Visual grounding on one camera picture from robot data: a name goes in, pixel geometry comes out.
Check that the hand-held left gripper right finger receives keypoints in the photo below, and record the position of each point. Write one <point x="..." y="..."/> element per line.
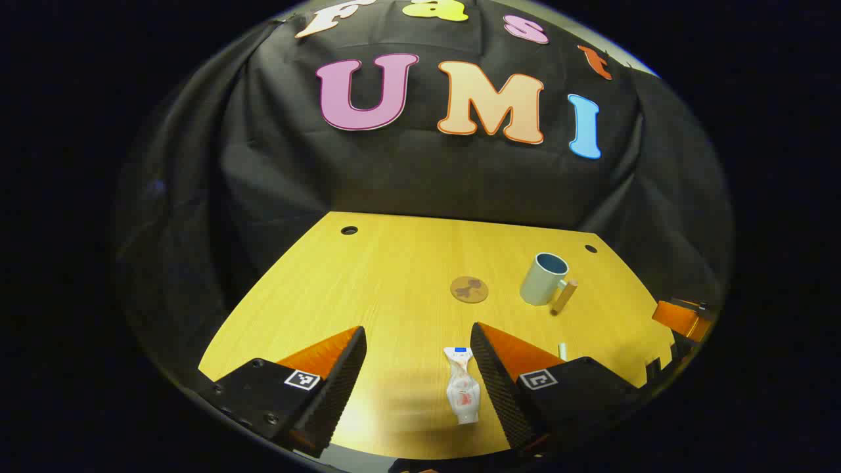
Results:
<point x="496" y="387"/>

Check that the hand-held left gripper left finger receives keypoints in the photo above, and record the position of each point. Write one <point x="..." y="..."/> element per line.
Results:
<point x="341" y="387"/>

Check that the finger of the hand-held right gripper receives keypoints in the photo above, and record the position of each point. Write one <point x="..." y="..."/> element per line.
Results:
<point x="680" y="318"/>
<point x="680" y="348"/>

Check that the white toothpaste tube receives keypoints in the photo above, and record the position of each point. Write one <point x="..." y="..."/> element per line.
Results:
<point x="461" y="387"/>

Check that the round wooden coaster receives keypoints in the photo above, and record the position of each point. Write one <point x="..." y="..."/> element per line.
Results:
<point x="469" y="290"/>

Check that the yellow wooden desktop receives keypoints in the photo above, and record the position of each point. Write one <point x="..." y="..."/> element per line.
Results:
<point x="394" y="282"/>

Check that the black backdrop cloth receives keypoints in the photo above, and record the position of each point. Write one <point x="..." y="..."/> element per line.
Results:
<point x="407" y="177"/>

